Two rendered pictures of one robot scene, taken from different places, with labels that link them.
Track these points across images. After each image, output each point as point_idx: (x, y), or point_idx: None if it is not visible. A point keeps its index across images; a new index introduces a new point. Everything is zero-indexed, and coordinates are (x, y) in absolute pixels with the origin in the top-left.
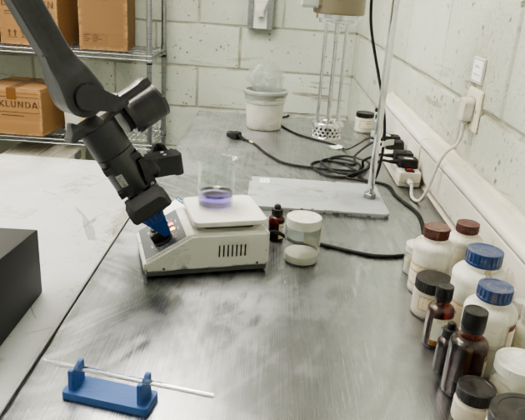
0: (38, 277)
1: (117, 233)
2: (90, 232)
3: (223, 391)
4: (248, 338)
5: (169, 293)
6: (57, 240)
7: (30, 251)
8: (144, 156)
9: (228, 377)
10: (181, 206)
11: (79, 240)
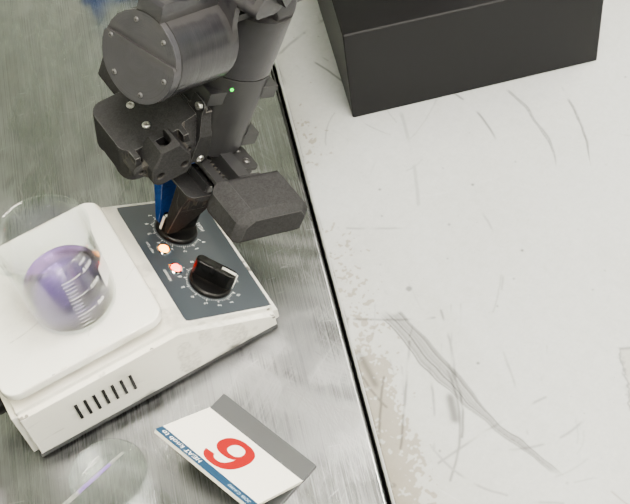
0: (347, 86)
1: (356, 369)
2: (417, 344)
3: (5, 30)
4: None
5: (143, 188)
6: (462, 283)
7: (336, 26)
8: (178, 102)
9: (3, 52)
10: (226, 471)
11: (416, 302)
